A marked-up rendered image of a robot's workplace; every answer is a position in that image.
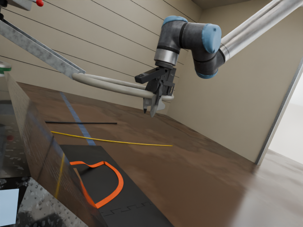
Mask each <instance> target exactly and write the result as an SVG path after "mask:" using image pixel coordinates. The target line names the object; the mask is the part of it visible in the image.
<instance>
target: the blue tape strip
mask: <svg viewBox="0 0 303 227"><path fill-rule="evenodd" d="M18 192H19V189H11V190H0V226H5V225H10V224H15V222H16V213H17V204H18Z"/></svg>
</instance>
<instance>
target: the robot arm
mask: <svg viewBox="0 0 303 227"><path fill-rule="evenodd" d="M298 7H303V0H273V1H272V2H270V3H269V4H268V5H266V6H265V7H264V8H262V9H261V10H259V11H258V12H257V13H255V14H254V15H253V16H252V17H250V18H249V19H248V20H246V21H245V22H244V23H242V24H241V25H239V26H238V27H237V28H235V29H234V30H233V31H231V32H230V33H229V34H227V35H226V36H225V37H223V38H221V29H220V27H219V26H218V25H214V24H211V23H207V24H204V23H188V21H187V19H185V18H183V17H180V16H168V17H166V18H165V19H164V22H163V25H162V27H161V34H160V37H159V41H158V45H157V49H156V53H155V57H154V61H156V63H155V66H158V67H156V68H154V69H151V70H149V71H147V72H144V73H141V74H139V75H137V76H135V77H134V78H135V82H137V83H140V84H144V83H146V82H148V83H147V86H146V88H145V90H146V91H152V92H153V94H155V95H154V96H153V97H152V99H147V98H143V112H144V114H145V113H146V111H147V107H148V106H151V110H150V115H151V118H152V117H153V116H154V115H155V113H156V111H158V110H163V109H164V108H165V104H164V103H162V95H168V96H172V93H173V90H174V86H175V83H173V79H174V75H175V72H176V68H174V67H173V66H176V64H177V60H178V57H179V53H180V49H188V50H191V52H192V57H193V62H194V69H195V71H196V74H197V75H198V76H199V77H200V78H203V79H209V78H212V77H214V76H215V75H216V74H217V72H218V68H219V67H220V66H221V65H223V64H224V63H225V62H226V61H227V60H229V59H230V58H231V57H233V56H234V55H235V54H237V53H238V52H239V51H240V50H242V49H243V48H244V47H246V46H247V45H249V44H250V43H251V42H253V41H254V40H255V39H257V38H258V37H259V36H260V35H262V34H263V33H265V32H266V31H267V30H269V29H270V28H271V27H273V26H274V25H275V24H277V23H278V22H279V21H280V20H282V19H283V18H285V17H286V16H287V15H289V14H290V13H291V12H293V11H294V10H295V9H297V8H298ZM172 87H173V89H172V92H171V88H172ZM170 92H171V93H170Z"/></svg>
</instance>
